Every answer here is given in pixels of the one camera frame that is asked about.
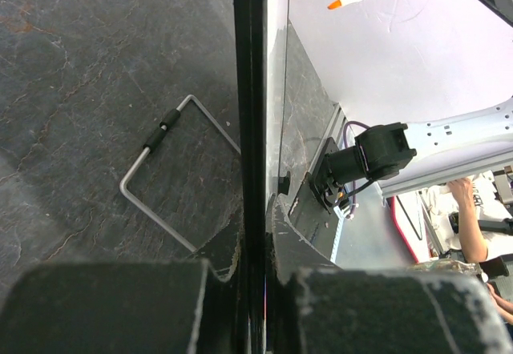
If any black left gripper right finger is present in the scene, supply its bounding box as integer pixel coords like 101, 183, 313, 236
266, 197, 512, 353

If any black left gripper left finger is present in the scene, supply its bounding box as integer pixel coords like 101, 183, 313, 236
1, 227, 244, 353

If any white whiteboard black frame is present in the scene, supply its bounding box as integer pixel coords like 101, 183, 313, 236
119, 0, 513, 354

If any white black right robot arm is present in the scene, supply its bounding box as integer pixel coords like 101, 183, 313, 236
308, 0, 512, 212

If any person in white shirt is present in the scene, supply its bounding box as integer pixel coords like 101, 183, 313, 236
422, 171, 512, 263

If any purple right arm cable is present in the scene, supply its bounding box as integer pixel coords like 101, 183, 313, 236
338, 120, 368, 221

